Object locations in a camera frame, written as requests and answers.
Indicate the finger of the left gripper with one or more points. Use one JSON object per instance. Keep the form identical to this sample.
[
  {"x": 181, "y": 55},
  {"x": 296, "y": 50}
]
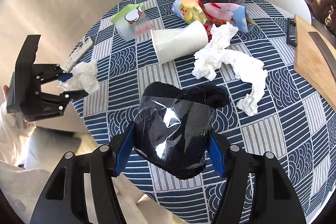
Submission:
[
  {"x": 46, "y": 73},
  {"x": 55, "y": 105}
]

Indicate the left human hand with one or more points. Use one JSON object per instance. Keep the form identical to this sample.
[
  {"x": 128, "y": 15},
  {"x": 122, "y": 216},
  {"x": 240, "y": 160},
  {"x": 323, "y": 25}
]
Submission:
[{"x": 5, "y": 90}]

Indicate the pink cartoon snack wrapper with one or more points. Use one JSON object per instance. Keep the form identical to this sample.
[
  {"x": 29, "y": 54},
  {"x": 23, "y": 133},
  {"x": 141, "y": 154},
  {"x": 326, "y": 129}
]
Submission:
[{"x": 221, "y": 13}]

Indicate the white paper cup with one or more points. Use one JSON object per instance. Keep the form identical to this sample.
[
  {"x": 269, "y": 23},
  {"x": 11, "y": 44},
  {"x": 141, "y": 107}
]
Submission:
[{"x": 170, "y": 44}]

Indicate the cleaver with black handle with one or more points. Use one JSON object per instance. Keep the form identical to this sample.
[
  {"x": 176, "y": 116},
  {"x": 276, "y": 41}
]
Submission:
[{"x": 324, "y": 49}]

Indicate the blue patterned tablecloth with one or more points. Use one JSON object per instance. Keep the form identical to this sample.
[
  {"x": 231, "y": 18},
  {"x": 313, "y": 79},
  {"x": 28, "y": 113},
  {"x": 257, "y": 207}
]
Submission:
[{"x": 293, "y": 120}]

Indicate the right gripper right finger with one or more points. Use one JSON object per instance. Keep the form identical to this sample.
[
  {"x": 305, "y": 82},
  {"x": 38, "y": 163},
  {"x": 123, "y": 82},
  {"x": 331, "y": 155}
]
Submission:
[{"x": 274, "y": 198}]

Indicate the wooden cutting board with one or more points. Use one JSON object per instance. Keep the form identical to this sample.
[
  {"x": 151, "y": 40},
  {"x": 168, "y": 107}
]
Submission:
[{"x": 310, "y": 63}]

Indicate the yellow blue snack bag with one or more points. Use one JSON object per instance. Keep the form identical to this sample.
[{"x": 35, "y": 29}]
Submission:
[{"x": 189, "y": 11}]

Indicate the brown leather handbag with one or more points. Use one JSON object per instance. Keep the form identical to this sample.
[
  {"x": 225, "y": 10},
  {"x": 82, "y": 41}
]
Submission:
[{"x": 325, "y": 12}]

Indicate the small white tissue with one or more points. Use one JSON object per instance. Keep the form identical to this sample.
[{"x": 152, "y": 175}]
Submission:
[{"x": 84, "y": 77}]

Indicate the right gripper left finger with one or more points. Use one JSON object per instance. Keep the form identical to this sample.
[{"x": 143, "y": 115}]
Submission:
[{"x": 62, "y": 200}]

